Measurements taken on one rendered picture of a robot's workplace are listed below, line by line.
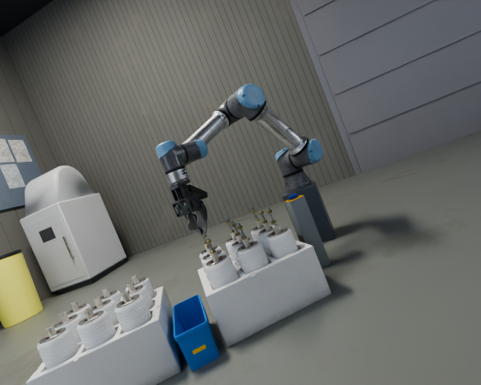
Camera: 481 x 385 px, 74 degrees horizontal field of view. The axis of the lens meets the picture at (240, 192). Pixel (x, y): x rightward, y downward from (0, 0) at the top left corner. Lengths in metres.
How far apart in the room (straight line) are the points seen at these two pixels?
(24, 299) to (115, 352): 2.56
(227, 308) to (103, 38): 4.20
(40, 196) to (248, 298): 3.34
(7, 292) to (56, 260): 0.64
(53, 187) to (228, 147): 1.99
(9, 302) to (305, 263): 2.96
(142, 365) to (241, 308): 0.34
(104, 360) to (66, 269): 2.91
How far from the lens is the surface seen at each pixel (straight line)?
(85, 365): 1.14
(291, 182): 1.70
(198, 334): 1.06
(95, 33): 4.91
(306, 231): 1.35
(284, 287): 1.10
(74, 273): 3.94
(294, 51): 3.90
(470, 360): 0.81
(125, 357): 1.11
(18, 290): 3.60
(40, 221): 4.04
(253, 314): 1.10
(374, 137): 3.75
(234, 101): 1.46
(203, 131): 1.42
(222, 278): 1.07
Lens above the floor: 0.49
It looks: 3 degrees down
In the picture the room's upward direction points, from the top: 22 degrees counter-clockwise
